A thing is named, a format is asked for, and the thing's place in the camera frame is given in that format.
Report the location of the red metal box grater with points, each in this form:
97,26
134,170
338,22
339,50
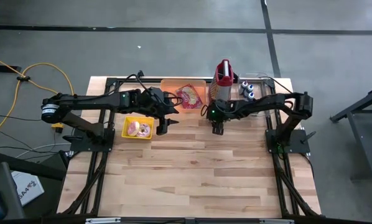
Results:
223,77

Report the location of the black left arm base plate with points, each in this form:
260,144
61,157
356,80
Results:
80,144

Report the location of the black flat bar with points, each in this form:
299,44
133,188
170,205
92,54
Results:
5,68

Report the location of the clear plastic container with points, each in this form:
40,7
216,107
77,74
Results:
257,81

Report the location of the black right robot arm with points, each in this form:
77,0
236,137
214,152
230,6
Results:
267,102

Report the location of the white cardboard box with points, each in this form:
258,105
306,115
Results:
29,188

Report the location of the violet candy color bottle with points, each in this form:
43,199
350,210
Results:
244,84

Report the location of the black furniture frame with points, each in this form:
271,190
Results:
364,146

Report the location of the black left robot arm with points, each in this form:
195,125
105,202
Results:
89,101

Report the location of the pale pink frosted donut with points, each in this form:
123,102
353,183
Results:
144,130

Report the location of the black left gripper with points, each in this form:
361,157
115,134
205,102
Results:
156,102

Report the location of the black aluminium table frame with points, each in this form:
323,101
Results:
269,83

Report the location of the yellow plastic basket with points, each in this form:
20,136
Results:
125,119

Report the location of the silver metal bracket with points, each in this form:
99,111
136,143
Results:
102,220
276,221

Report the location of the red popcorn bag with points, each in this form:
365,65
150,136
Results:
189,96

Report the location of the orange translucent tray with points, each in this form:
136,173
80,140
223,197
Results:
170,87

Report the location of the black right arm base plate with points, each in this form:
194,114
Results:
301,146

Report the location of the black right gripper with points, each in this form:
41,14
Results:
217,120

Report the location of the black device with light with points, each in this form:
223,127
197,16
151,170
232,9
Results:
2,183

